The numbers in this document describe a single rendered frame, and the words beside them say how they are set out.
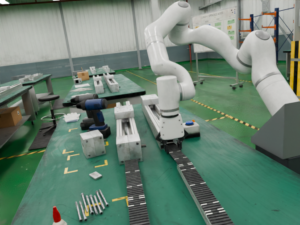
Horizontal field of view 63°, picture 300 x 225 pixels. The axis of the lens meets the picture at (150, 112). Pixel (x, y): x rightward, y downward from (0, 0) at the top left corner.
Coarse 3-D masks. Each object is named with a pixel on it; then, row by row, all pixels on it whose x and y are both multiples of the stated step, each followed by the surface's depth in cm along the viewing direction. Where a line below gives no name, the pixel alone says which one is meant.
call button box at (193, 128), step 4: (184, 124) 126; (192, 124) 124; (196, 124) 124; (184, 128) 121; (188, 128) 121; (192, 128) 121; (196, 128) 122; (188, 132) 122; (192, 132) 122; (196, 132) 122; (188, 136) 122; (192, 136) 122; (196, 136) 123
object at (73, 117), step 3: (69, 114) 193; (72, 114) 193; (75, 114) 193; (78, 114) 193; (66, 117) 186; (69, 117) 185; (72, 117) 185; (75, 117) 184; (78, 117) 186; (66, 120) 179; (69, 120) 178; (72, 120) 178; (75, 120) 179
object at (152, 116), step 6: (144, 108) 168; (150, 108) 167; (156, 108) 161; (144, 114) 175; (150, 114) 142; (156, 114) 151; (150, 120) 139; (156, 120) 130; (150, 126) 142; (156, 126) 119; (156, 132) 118; (162, 144) 113
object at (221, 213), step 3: (207, 213) 63; (210, 213) 62; (213, 213) 62; (216, 213) 62; (219, 213) 62; (222, 213) 62; (225, 213) 62; (207, 216) 62; (210, 216) 61; (213, 216) 61; (216, 216) 61; (219, 216) 61
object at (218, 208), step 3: (213, 207) 65; (216, 207) 64; (219, 207) 64; (204, 210) 64; (207, 210) 64; (210, 210) 64; (213, 210) 63; (216, 210) 63; (219, 210) 63; (222, 210) 63
